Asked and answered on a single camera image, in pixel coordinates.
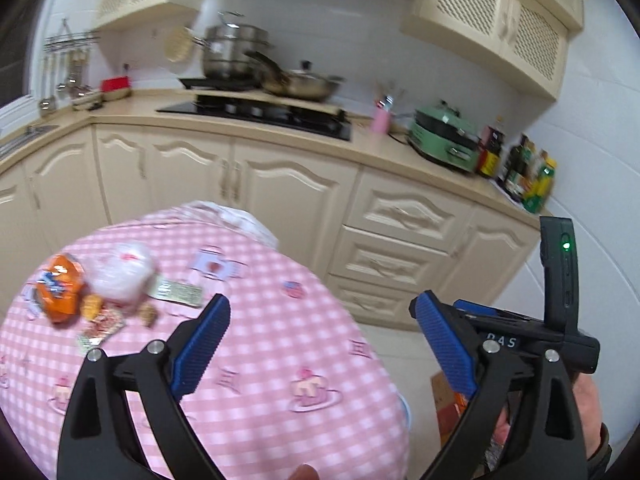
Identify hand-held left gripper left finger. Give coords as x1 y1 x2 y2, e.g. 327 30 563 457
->
56 292 232 480

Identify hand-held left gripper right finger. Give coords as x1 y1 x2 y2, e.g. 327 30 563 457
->
409 290 590 480

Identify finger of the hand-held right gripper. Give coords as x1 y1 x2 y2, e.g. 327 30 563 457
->
452 299 501 317
462 310 551 334

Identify green white printed wrapper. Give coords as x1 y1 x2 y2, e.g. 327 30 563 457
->
152 280 205 308

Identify orange cardboard box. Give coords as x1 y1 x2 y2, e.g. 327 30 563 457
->
431 371 468 446

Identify red green snack wrapper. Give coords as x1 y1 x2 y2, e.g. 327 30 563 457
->
76 309 126 353

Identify white plastic bag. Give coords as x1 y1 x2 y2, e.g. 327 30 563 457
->
89 242 156 303

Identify orange snack bag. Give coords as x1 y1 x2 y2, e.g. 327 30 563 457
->
31 254 88 325

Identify person's right forearm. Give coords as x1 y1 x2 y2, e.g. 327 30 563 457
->
586 422 613 480

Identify person's right hand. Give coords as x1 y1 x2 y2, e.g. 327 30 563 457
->
571 373 604 464

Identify pink checked tablecloth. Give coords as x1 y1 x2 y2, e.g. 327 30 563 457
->
0 207 411 480

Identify green yellow bottle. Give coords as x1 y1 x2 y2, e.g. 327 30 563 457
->
522 152 558 213

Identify dark green oil bottle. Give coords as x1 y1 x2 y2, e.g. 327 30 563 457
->
502 134 531 196

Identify white crumpled plastic cover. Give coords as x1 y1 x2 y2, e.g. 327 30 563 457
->
182 200 278 248

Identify dark sauce bottle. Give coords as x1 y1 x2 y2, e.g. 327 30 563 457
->
475 115 506 178

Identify green electric cooker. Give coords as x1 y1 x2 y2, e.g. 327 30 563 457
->
407 101 483 171

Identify beige kitchen countertop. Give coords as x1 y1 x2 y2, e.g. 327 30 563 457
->
0 87 551 216

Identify cream kitchen base cabinets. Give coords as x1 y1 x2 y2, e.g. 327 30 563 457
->
0 122 543 333

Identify black glass gas hob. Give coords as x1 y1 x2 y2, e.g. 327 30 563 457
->
156 95 352 142

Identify wooden board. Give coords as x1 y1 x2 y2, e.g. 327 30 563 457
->
195 89 346 117

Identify black induction cooker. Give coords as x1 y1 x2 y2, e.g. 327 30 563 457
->
177 76 258 92

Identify large cream lattice cabinet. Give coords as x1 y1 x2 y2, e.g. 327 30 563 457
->
402 0 586 101

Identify stainless steel sink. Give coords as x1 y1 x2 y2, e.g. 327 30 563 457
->
0 124 60 161

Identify red container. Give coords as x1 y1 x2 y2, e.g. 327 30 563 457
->
101 76 132 98

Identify steel wok with lid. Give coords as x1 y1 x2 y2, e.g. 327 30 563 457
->
244 50 346 102

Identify steel steamer pot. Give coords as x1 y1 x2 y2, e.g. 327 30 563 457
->
192 10 273 81

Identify hanging metal ladle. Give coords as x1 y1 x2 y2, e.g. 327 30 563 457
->
57 52 73 98

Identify hanging metal spoon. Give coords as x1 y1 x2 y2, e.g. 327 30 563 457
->
72 50 91 93

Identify hanging slotted spatula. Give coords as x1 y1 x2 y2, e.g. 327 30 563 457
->
40 52 58 112

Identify white framed window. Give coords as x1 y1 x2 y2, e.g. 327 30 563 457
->
0 5 51 116

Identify black wall utensil rack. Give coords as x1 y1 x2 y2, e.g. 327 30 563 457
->
42 19 101 53

